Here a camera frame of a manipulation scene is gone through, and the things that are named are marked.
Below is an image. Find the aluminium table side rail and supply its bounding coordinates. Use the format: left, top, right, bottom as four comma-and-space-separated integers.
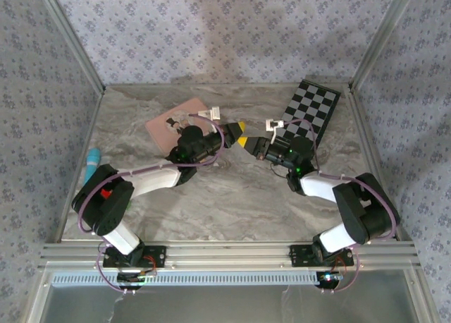
347, 86, 413, 242
52, 86, 106, 243

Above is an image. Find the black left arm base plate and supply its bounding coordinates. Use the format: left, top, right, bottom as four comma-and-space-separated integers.
101, 245, 168, 268

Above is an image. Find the controller circuit board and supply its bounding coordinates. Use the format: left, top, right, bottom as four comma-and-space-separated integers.
316, 271, 343, 288
117, 271, 156, 286

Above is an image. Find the black grey chessboard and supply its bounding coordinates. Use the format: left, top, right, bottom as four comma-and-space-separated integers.
280, 78, 342, 150

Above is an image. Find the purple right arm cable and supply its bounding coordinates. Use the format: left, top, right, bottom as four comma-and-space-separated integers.
281, 118, 401, 240

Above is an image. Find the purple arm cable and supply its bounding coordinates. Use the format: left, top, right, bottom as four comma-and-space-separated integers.
77, 113, 227, 239
281, 118, 401, 240

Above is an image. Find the right controller circuit board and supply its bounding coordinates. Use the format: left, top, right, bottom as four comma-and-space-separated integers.
316, 271, 343, 288

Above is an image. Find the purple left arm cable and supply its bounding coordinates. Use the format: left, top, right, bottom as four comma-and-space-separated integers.
77, 113, 227, 239

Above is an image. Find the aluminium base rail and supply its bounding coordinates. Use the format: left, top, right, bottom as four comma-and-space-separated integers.
38, 240, 422, 272

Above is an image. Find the teal cylinder with pink band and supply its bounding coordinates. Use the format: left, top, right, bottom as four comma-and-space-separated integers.
84, 147, 101, 185

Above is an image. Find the aluminium frame post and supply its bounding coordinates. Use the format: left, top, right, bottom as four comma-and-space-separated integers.
35, 0, 107, 93
350, 0, 421, 93

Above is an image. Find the floral backdrop cloth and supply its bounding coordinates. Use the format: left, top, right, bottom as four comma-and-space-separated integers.
0, 0, 451, 323

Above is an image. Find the thin black cable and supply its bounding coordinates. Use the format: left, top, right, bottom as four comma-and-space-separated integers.
270, 161, 294, 178

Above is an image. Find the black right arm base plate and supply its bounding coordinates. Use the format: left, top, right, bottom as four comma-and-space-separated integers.
289, 244, 354, 267

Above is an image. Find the grey slotted cable duct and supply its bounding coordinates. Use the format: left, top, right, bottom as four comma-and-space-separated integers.
51, 270, 320, 286

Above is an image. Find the left controller circuit board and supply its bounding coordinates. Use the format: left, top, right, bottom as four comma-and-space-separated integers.
117, 271, 156, 286

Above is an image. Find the grey metal sheet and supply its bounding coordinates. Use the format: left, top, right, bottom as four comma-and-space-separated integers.
27, 269, 429, 323

